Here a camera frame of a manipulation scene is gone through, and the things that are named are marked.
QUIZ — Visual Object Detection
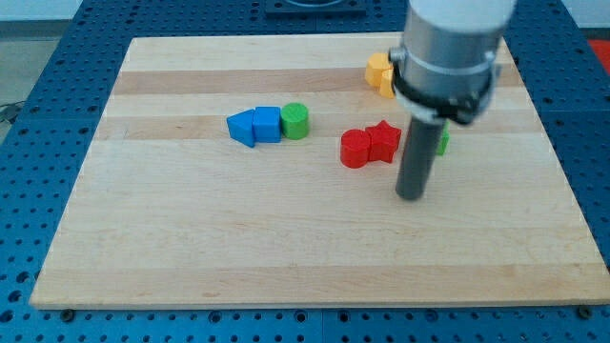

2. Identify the black cable clamp ring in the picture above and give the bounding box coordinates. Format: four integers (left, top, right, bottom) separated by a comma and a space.
388, 46, 497, 127

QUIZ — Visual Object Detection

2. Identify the yellow block behind arm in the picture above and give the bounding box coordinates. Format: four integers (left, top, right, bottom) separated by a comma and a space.
377, 68, 395, 98

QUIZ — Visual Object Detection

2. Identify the light wooden board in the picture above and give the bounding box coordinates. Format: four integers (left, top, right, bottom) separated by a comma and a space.
30, 32, 609, 310

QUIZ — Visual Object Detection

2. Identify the green cylinder block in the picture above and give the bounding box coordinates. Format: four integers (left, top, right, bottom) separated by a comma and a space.
280, 103, 310, 140

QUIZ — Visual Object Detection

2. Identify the yellow hexagon block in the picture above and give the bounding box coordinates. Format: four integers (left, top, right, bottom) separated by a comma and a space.
364, 52, 392, 88

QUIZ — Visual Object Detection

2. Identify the blue triangle block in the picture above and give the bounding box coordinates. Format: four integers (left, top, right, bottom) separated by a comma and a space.
226, 109, 255, 148

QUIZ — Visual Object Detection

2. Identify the red cylinder block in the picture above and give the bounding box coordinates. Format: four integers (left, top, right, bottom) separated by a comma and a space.
340, 129, 371, 169

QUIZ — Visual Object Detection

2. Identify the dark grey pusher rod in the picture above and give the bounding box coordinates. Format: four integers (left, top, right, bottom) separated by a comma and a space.
396, 118, 445, 201

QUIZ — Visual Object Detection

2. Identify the red object at edge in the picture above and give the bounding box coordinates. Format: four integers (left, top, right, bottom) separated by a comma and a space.
588, 39, 610, 74

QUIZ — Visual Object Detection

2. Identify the green star block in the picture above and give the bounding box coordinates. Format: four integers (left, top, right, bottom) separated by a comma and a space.
436, 121, 451, 156

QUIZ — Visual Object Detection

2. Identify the red star block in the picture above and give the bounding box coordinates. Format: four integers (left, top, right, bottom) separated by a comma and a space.
365, 120, 402, 163

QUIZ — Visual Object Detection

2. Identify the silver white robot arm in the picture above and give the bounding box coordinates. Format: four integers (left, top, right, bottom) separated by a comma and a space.
389, 0, 517, 125

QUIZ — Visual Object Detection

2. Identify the blue cube block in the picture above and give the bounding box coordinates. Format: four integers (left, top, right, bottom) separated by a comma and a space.
253, 107, 281, 143

